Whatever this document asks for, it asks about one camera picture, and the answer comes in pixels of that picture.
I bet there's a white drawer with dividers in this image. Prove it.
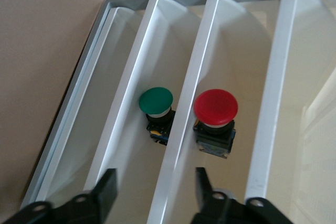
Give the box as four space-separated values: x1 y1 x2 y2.
20 0 336 224

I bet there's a red mushroom push button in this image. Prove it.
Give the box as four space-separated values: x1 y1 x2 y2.
193 89 239 159

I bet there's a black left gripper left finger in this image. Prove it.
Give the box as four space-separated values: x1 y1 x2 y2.
0 168 118 224

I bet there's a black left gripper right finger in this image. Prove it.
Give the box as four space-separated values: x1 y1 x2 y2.
190 166 292 224

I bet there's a green mushroom push button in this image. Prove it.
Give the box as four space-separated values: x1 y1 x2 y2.
138 86 176 146

